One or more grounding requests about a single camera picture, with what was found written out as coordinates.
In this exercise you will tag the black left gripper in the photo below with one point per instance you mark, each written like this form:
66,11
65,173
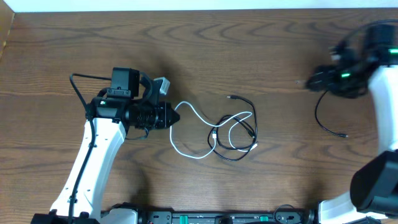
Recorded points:
162,115

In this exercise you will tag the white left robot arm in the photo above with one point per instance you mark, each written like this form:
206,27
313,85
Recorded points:
81,198

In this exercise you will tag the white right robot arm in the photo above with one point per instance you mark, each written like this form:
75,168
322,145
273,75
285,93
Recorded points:
373,189

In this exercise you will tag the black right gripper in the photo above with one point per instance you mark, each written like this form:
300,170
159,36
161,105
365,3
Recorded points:
320,80

